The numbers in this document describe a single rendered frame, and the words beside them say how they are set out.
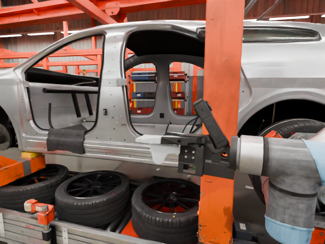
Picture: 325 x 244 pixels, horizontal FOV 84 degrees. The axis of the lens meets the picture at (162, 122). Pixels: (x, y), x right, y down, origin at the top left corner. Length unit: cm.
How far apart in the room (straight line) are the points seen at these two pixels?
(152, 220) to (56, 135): 125
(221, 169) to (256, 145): 8
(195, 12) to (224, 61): 1045
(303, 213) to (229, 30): 74
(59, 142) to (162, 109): 185
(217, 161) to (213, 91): 54
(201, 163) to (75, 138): 167
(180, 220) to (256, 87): 105
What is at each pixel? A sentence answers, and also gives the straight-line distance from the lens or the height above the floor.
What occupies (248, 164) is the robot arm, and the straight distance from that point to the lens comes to 38.
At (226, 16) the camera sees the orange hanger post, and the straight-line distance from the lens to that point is 96.
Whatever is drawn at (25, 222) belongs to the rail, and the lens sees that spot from 195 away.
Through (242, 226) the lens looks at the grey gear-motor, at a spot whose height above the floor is 43.
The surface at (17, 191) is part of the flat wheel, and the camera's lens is 217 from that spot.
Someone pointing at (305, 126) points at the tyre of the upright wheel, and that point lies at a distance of 136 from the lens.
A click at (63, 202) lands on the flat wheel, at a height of 49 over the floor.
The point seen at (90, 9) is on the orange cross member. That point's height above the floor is 262.
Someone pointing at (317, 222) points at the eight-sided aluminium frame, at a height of 61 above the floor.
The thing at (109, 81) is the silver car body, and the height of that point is 146.
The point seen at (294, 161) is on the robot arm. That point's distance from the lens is 38.
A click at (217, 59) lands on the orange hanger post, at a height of 150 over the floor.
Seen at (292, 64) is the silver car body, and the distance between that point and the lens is 151.
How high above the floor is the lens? 133
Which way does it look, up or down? 8 degrees down
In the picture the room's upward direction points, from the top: straight up
